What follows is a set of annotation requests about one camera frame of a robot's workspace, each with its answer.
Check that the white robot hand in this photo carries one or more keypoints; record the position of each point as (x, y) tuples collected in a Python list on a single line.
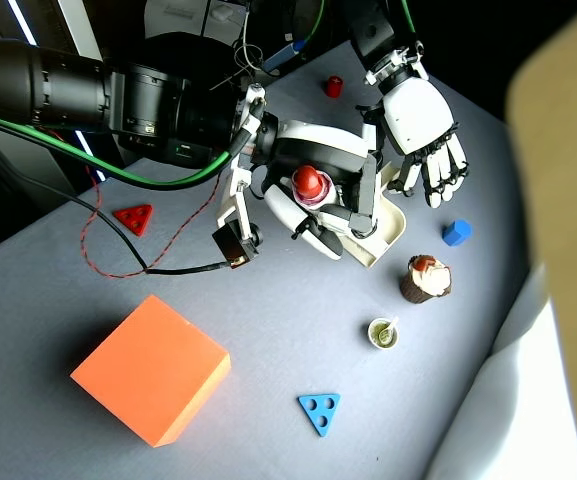
[(418, 120), (318, 145)]

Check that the cream plastic dustpan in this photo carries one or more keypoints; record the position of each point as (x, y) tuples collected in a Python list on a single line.
[(390, 225)]

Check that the small red cylinder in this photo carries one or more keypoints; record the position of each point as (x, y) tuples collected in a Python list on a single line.
[(334, 87)]

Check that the grey adapter with blue plug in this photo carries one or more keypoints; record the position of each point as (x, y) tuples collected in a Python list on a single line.
[(283, 56)]

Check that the small blue block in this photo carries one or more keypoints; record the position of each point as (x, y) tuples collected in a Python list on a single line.
[(456, 233)]

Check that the toy cupcake with white cream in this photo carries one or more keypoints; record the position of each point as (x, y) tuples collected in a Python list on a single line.
[(425, 282)]

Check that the tan blurred panel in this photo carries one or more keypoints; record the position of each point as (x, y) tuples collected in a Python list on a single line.
[(568, 200)]

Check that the red triangle with three holes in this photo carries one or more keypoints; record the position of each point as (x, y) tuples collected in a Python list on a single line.
[(133, 217)]

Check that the small cup with spoon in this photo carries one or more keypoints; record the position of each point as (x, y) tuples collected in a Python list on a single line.
[(382, 335)]

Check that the grey tablecloth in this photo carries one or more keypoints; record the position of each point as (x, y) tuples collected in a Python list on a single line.
[(268, 350)]

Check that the blue triangle with three holes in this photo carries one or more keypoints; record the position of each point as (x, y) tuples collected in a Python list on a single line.
[(329, 400)]

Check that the large orange block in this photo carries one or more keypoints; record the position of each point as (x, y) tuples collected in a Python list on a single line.
[(153, 360)]

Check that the white sheet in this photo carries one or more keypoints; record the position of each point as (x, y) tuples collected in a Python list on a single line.
[(518, 400)]

